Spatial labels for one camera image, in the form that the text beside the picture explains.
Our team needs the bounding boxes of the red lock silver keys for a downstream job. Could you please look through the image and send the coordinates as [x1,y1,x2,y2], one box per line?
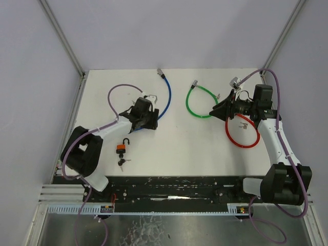
[239,122,248,129]

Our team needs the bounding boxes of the red cable lock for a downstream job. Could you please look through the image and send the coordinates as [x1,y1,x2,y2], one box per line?
[225,114,261,149]

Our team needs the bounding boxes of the green cable lock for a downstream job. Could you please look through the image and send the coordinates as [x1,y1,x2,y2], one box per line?
[185,80,221,120]

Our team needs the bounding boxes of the orange black padlock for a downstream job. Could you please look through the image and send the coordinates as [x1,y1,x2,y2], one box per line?
[116,138,130,159]

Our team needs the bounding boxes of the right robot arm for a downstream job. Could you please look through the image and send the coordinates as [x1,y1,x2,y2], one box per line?
[209,84,312,206]

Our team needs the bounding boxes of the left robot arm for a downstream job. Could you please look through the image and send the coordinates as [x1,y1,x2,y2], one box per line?
[60,95,159,192]

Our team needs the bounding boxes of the black padlock keys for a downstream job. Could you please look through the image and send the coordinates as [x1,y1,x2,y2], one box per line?
[118,158,131,172]

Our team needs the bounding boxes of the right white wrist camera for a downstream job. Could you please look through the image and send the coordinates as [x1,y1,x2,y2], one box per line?
[229,77,243,92]

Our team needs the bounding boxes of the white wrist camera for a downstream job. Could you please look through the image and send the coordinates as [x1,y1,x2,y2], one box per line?
[141,92,157,106]
[229,77,243,92]

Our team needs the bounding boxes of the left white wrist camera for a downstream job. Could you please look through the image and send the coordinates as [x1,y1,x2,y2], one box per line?
[141,92,157,106]

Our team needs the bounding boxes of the blue cable lock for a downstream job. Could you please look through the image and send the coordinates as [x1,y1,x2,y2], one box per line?
[130,68,172,121]

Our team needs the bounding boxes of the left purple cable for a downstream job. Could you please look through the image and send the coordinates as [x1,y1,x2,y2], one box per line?
[61,84,147,246]

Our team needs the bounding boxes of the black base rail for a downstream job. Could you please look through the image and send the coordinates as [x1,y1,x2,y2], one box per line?
[83,176,251,206]

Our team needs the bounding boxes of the right aluminium frame post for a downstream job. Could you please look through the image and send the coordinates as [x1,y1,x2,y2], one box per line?
[263,0,308,69]

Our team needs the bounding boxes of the aluminium frame post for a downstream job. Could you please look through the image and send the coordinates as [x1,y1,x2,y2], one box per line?
[38,0,85,77]
[263,0,308,69]

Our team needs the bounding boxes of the white slotted cable duct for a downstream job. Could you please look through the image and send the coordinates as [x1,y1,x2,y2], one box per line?
[48,201,249,216]

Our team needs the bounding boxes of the left aluminium frame post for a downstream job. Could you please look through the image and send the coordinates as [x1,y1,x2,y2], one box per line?
[38,0,85,77]

